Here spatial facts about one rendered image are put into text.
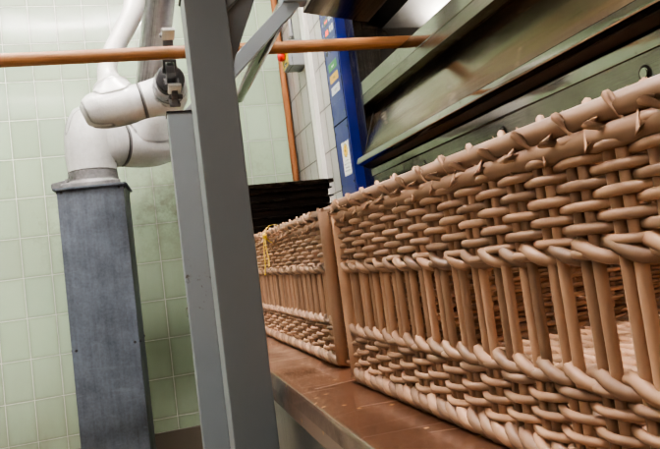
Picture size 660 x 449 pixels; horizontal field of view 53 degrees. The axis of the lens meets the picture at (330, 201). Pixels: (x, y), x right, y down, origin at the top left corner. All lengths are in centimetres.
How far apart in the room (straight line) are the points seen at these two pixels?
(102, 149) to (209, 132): 164
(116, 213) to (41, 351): 76
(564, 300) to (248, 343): 37
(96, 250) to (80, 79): 88
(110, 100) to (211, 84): 128
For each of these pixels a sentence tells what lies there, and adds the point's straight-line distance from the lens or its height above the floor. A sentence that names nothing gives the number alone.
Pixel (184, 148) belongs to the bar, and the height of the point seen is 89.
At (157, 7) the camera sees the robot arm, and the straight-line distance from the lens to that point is 233.
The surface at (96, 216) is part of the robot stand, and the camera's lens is 219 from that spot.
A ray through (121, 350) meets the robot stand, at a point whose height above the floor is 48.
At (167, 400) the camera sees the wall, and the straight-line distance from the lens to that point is 274.
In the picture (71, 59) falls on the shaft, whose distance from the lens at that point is 158.
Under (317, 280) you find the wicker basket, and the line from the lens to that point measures 69.
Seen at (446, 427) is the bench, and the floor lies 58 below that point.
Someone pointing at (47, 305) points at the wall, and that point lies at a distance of 273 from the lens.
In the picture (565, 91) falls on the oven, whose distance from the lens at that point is 112.
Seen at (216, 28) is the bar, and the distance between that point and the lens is 65.
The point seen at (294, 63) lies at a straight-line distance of 254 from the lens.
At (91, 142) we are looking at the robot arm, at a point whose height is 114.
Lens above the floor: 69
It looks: 5 degrees up
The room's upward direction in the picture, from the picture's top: 7 degrees counter-clockwise
